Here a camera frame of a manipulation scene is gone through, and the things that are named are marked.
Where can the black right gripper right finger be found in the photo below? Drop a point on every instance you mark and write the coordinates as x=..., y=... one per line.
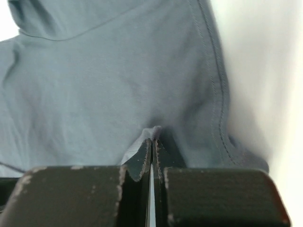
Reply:
x=212, y=197

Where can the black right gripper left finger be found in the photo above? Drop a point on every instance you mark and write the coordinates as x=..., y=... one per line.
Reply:
x=83, y=196

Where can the grey blue t shirt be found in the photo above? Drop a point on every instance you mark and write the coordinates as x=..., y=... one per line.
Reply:
x=86, y=81

